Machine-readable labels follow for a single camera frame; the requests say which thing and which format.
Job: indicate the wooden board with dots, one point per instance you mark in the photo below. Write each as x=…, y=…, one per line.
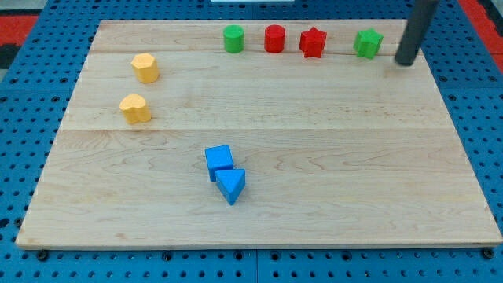
x=339, y=151

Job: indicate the red star block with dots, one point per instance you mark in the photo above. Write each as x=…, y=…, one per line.
x=312, y=42

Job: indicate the green star block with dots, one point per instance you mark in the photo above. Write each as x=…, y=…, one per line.
x=367, y=43

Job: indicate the blue cube block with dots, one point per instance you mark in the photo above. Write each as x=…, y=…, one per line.
x=218, y=158

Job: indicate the blue triangle block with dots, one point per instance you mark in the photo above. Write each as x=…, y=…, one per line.
x=231, y=183

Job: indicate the green cylinder block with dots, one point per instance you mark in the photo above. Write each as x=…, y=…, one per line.
x=233, y=36

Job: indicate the red cylinder block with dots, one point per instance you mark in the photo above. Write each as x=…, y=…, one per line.
x=274, y=38

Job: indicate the yellow heart block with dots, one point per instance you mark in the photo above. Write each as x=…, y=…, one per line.
x=135, y=109

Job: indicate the yellow hexagon block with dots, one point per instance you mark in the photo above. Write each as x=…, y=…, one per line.
x=145, y=68

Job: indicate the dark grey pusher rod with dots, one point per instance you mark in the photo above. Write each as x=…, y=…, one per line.
x=417, y=25

